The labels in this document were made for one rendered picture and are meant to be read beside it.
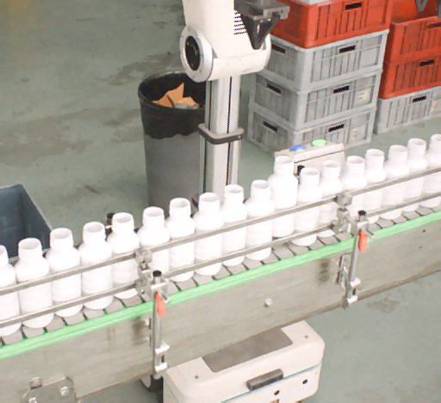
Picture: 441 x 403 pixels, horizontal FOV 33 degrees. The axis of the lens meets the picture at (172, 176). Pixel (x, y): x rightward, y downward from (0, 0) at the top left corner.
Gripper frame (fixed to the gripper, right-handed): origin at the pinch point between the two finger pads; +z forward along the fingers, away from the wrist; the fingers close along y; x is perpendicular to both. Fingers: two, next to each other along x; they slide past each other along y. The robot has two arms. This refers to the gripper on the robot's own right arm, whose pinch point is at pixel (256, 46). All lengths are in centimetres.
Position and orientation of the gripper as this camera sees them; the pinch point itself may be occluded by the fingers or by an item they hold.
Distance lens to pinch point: 151.8
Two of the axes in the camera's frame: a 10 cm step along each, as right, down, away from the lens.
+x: 8.3, -2.3, 5.0
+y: 5.5, 4.2, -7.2
